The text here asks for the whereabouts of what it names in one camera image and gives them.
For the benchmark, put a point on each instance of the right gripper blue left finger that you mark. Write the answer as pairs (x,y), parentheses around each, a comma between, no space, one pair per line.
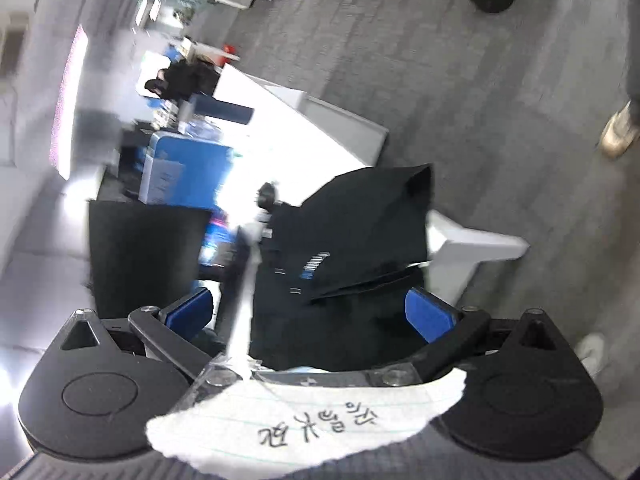
(188,315)

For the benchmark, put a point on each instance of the blue desk divider panel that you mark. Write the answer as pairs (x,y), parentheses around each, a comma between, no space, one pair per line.
(184,171)

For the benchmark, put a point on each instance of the beige shoe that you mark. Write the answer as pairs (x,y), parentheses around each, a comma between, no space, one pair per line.
(591,352)
(620,132)

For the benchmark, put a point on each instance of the black polo shirt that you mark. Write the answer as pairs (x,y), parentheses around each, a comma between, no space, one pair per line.
(334,272)

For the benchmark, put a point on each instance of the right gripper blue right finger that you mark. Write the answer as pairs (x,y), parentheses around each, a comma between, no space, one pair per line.
(429,315)

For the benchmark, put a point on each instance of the seated person black jacket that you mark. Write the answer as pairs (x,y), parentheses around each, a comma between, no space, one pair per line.
(180,81)

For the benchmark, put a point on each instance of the dark blue cylinder bottle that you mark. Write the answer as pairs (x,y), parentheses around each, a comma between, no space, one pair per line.
(210,107)

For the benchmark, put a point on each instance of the handwritten paper label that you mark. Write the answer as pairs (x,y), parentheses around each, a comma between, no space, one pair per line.
(260,430)

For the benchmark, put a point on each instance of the black computer monitor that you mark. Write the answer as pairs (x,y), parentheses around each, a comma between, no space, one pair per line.
(142,255)

